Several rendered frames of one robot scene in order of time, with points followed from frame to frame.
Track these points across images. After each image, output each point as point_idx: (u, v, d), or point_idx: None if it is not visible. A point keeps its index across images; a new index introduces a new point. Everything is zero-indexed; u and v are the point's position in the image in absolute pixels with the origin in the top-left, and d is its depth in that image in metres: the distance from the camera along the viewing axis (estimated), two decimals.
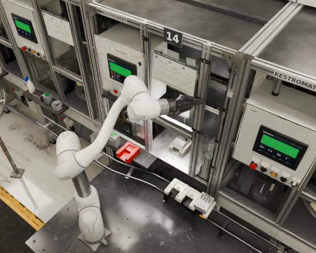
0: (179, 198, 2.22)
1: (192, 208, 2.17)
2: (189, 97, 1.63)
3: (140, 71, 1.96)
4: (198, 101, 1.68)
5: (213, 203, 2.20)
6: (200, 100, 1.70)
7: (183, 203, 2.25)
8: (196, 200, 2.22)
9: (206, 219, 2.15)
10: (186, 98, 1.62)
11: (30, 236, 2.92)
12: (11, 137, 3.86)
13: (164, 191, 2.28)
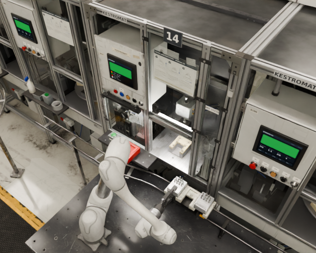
0: (179, 198, 2.22)
1: (192, 208, 2.17)
2: (167, 195, 2.15)
3: (140, 71, 1.96)
4: (173, 190, 2.21)
5: (213, 203, 2.20)
6: (173, 187, 2.23)
7: (183, 203, 2.25)
8: (196, 200, 2.22)
9: (206, 219, 2.15)
10: (166, 198, 2.14)
11: (30, 236, 2.92)
12: (11, 137, 3.86)
13: (164, 191, 2.28)
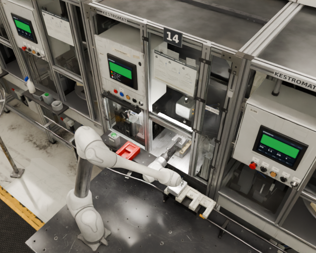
0: (179, 198, 2.22)
1: (192, 208, 2.17)
2: (172, 144, 2.32)
3: (140, 71, 1.96)
4: (177, 141, 2.37)
5: (213, 203, 2.20)
6: (178, 139, 2.39)
7: (183, 203, 2.25)
8: (196, 200, 2.22)
9: (206, 219, 2.15)
10: (171, 147, 2.31)
11: (30, 236, 2.92)
12: (11, 137, 3.86)
13: (164, 191, 2.28)
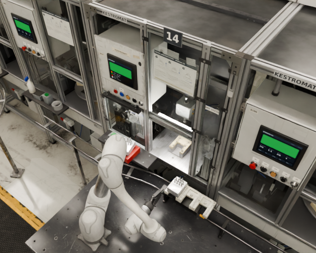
0: (179, 198, 2.22)
1: (192, 208, 2.17)
2: (157, 193, 2.21)
3: (140, 71, 1.96)
4: (163, 190, 2.27)
5: (213, 203, 2.20)
6: (163, 186, 2.29)
7: (183, 203, 2.25)
8: (196, 200, 2.22)
9: (206, 219, 2.15)
10: (156, 195, 2.19)
11: (30, 236, 2.92)
12: (11, 137, 3.86)
13: (164, 191, 2.28)
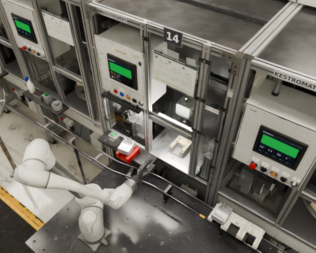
0: (225, 226, 2.07)
1: (240, 237, 2.02)
2: (143, 165, 2.05)
3: (140, 71, 1.96)
4: (150, 161, 2.10)
5: (262, 232, 2.04)
6: (150, 158, 2.12)
7: (229, 231, 2.10)
8: (243, 229, 2.06)
9: (255, 250, 1.99)
10: (142, 168, 2.04)
11: (30, 236, 2.92)
12: (11, 137, 3.86)
13: (207, 218, 2.13)
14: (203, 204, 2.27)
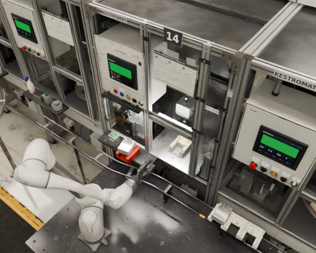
0: (225, 226, 2.07)
1: (240, 237, 2.02)
2: (143, 165, 2.05)
3: (140, 71, 1.96)
4: (150, 161, 2.10)
5: (262, 232, 2.04)
6: (150, 158, 2.12)
7: (229, 231, 2.10)
8: (243, 229, 2.06)
9: (255, 250, 1.99)
10: (142, 168, 2.04)
11: (30, 236, 2.92)
12: (11, 137, 3.86)
13: (207, 218, 2.13)
14: (203, 204, 2.27)
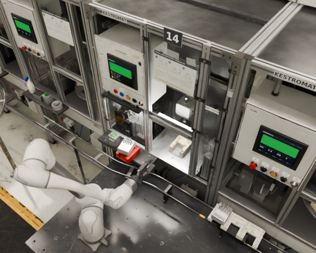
0: (225, 226, 2.07)
1: (240, 237, 2.02)
2: (143, 165, 2.05)
3: (140, 71, 1.96)
4: (150, 161, 2.10)
5: (262, 232, 2.04)
6: (150, 158, 2.12)
7: (229, 231, 2.10)
8: (243, 229, 2.06)
9: (255, 250, 1.99)
10: (142, 168, 2.04)
11: (30, 236, 2.92)
12: (11, 137, 3.86)
13: (207, 218, 2.13)
14: (203, 204, 2.27)
